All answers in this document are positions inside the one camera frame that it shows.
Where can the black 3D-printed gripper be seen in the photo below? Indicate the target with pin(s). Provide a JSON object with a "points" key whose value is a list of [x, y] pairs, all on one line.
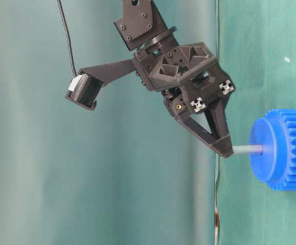
{"points": [[192, 82]]}

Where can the grey metal shaft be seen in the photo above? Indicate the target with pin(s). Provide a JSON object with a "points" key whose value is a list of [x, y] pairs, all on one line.
{"points": [[251, 149]]}

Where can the blue plastic gear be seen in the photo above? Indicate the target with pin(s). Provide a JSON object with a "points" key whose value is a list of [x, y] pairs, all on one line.
{"points": [[276, 133]]}

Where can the green backdrop curtain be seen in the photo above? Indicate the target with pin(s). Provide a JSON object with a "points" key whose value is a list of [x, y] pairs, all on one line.
{"points": [[125, 173]]}

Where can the green cloth mat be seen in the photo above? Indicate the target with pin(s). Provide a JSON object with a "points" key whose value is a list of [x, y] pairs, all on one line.
{"points": [[257, 48]]}

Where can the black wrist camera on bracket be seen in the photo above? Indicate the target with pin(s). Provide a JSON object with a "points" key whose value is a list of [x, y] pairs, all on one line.
{"points": [[84, 88]]}

